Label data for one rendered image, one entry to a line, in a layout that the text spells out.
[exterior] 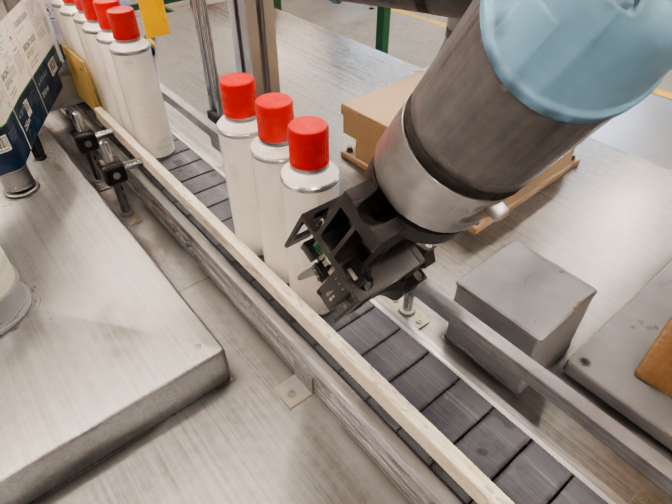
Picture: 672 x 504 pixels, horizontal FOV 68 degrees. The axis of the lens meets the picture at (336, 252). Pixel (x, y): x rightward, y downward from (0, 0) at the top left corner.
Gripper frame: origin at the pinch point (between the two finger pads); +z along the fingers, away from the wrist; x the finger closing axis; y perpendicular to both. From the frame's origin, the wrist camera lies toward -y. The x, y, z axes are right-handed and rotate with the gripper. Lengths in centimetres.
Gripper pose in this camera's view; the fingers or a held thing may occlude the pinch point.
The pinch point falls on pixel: (344, 280)
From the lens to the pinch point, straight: 47.9
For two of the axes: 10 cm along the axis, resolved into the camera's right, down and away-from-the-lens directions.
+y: -7.7, 4.2, -4.7
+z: -3.2, 3.9, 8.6
